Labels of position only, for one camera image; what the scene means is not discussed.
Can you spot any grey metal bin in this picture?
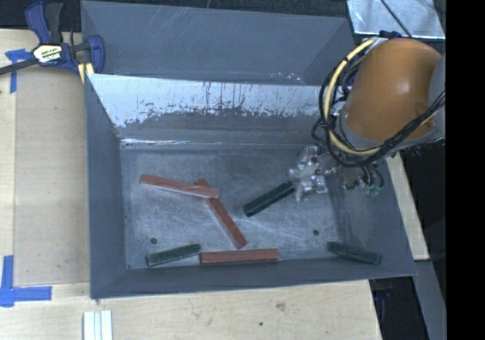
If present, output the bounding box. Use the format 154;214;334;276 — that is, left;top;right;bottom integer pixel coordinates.
80;0;418;300

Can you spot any red-brown flat block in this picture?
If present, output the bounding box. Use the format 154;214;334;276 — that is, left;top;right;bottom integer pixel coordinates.
199;248;280;267
139;173;221;200
195;178;249;250

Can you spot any pale wood board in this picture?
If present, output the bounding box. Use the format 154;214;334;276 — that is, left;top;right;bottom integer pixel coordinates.
13;72;92;287

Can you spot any dark green block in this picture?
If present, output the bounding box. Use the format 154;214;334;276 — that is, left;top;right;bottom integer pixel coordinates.
145;242;202;268
242;180;297;218
326;241;383;267

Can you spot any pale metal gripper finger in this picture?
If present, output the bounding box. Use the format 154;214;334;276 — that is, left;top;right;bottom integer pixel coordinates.
289;145;324;177
292;174;328;202

